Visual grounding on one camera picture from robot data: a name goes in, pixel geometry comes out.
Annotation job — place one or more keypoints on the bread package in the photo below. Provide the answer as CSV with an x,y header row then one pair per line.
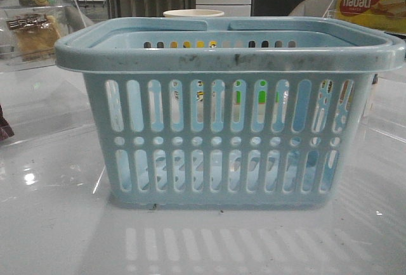
x,y
36,34

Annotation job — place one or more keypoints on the light blue plastic basket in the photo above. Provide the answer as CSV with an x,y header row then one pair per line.
x,y
240,112

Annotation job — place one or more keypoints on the yellow popcorn paper cup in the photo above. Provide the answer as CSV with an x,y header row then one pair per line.
x,y
192,13

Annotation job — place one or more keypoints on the clear acrylic left shelf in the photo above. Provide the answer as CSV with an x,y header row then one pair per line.
x,y
36,96

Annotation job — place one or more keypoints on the red snack bag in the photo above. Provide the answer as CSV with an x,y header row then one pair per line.
x,y
6,130

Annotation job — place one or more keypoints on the yellow nabati wafer box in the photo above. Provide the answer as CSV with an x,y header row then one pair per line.
x,y
387,15

